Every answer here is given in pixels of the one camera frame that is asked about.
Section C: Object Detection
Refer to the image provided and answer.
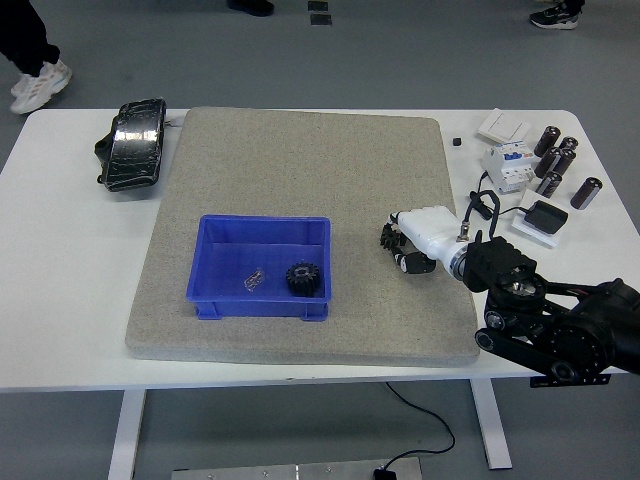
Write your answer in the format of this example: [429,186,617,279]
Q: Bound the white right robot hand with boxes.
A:
[381,204,464,276]

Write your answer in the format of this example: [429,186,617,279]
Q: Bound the small black gear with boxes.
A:
[381,224,405,252]

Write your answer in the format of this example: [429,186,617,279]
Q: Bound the large black gear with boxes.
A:
[284,261,322,298]

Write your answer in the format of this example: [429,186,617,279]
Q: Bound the flat white box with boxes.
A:
[509,189,563,248]

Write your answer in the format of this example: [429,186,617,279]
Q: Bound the blue plastic box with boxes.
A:
[185,214,334,322]

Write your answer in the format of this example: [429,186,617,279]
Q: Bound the white circuit breaker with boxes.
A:
[481,140,541,196]

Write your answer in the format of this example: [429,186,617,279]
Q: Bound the black power adapter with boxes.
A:
[522,200,570,235]

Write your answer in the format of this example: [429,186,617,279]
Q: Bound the grey-brown mat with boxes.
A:
[124,105,482,369]

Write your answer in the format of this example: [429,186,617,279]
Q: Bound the white table leg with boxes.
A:
[469,378,514,471]
[106,389,148,480]

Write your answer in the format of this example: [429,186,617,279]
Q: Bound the person with black sneakers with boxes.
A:
[528,0,586,31]

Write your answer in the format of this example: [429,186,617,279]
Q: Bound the metal floor plate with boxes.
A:
[171,456,424,480]

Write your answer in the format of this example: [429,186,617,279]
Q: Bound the person with black shoes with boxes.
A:
[225,0,276,17]

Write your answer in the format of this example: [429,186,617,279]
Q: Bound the black wrapped device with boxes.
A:
[94,97,168,194]

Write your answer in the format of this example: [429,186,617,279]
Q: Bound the person with white shoes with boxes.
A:
[0,0,74,116]

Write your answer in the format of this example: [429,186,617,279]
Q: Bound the black adapter cord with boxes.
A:
[468,170,527,222]

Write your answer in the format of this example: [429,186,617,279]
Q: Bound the white wall switch plate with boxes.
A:
[476,107,533,144]

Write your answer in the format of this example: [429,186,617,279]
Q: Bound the black floor cable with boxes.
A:
[383,381,457,471]

